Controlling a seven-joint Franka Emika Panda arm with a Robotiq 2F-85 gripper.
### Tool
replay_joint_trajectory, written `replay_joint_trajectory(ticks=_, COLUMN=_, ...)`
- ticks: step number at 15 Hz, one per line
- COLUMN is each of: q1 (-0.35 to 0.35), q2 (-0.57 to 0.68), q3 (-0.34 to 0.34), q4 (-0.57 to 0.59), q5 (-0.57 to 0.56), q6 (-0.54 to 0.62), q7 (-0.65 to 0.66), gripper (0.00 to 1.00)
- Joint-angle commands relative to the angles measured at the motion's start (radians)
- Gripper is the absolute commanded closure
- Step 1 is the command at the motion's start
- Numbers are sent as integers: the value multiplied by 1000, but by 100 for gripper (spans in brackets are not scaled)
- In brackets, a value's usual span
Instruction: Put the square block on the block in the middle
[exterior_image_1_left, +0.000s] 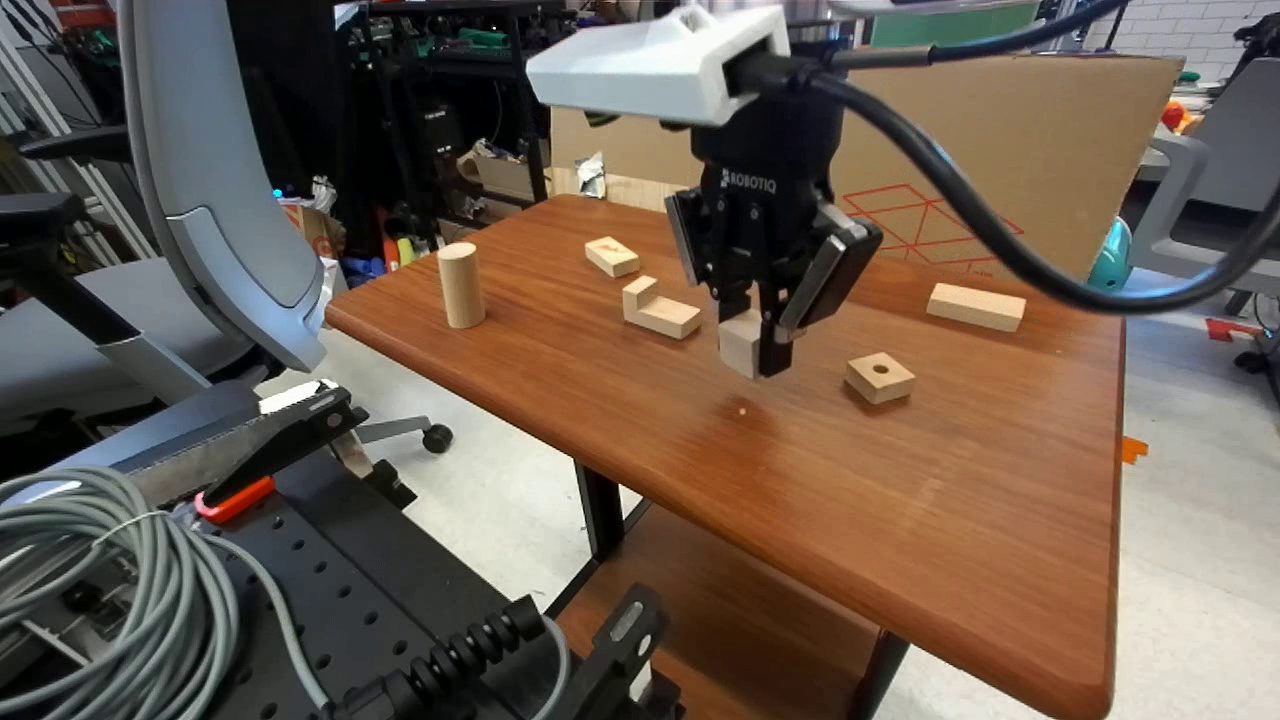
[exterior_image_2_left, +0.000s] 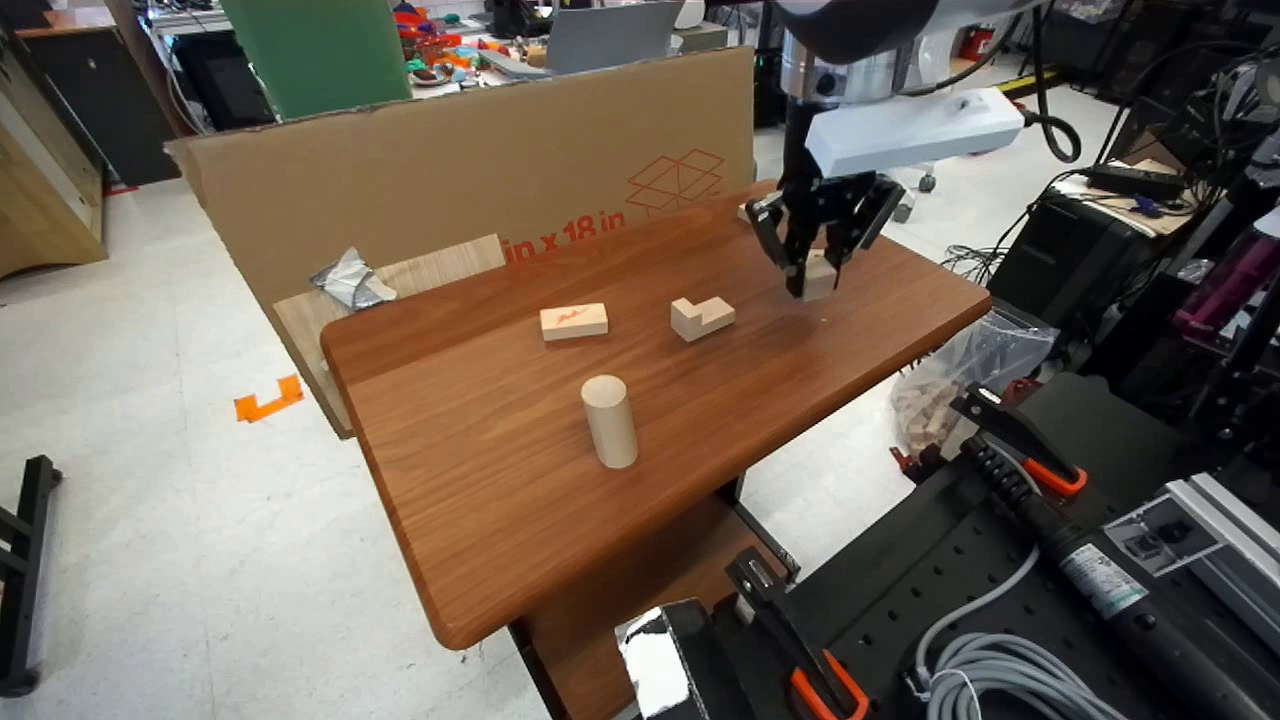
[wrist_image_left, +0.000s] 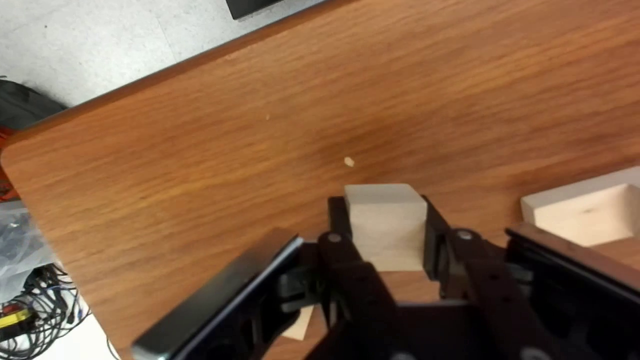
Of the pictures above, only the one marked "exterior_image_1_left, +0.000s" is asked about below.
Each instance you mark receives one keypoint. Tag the green board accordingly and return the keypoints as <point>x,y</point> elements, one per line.
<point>955,35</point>

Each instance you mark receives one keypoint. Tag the black storage shelving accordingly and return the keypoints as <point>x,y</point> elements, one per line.
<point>441,80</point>

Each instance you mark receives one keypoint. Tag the L-shaped wooden block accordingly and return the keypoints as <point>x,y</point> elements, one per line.
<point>665,316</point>

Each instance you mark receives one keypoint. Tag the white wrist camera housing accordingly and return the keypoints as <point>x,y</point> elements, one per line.
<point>641,67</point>

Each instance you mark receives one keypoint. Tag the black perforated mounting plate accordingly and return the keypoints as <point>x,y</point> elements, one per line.
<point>347,600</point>

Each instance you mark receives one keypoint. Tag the large cardboard box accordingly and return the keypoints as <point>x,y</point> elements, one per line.
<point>1040,133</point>

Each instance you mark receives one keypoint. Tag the wooden cylinder block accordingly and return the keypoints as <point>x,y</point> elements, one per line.
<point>463,284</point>

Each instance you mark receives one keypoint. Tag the long rectangular wooden block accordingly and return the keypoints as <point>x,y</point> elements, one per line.
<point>977,308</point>

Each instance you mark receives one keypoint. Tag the small notched wooden block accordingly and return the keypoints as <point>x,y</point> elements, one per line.
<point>605,260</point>

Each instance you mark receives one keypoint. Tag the square wooden block with hole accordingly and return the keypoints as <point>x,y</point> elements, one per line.
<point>868,386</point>

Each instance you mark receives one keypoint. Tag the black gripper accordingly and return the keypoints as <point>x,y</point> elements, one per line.
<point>764,186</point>

